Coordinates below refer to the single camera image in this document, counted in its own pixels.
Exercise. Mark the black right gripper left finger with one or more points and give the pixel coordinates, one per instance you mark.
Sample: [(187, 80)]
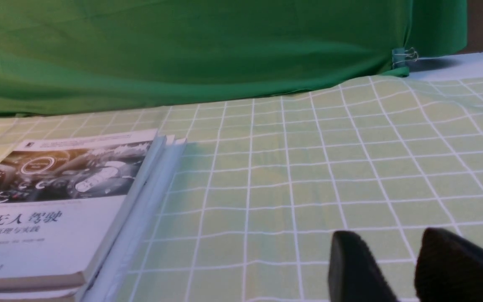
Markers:
[(353, 273)]

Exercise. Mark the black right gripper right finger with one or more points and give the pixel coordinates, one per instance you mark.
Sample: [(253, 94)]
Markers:
[(449, 268)]

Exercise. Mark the green checkered tablecloth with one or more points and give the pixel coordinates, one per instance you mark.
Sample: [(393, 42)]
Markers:
[(264, 183)]

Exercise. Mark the metal binder clip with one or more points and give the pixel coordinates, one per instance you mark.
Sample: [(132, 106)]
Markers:
[(401, 57)]

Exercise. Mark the bottom thin book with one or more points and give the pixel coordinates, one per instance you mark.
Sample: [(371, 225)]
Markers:
[(110, 276)]

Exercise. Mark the middle white book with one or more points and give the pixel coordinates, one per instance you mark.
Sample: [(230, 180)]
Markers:
[(111, 251)]

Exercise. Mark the top white textbook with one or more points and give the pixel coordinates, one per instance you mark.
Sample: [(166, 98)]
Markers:
[(53, 218)]

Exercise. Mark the green backdrop cloth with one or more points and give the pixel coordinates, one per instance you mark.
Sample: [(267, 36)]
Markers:
[(60, 57)]

